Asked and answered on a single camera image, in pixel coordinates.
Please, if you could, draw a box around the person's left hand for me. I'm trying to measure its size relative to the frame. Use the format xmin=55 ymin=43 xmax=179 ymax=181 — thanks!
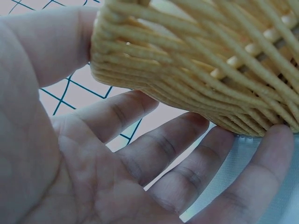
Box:
xmin=0 ymin=6 xmax=294 ymax=224

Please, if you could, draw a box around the yellow woven basket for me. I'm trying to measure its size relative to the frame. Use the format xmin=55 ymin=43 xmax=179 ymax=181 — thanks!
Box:
xmin=89 ymin=0 xmax=299 ymax=138

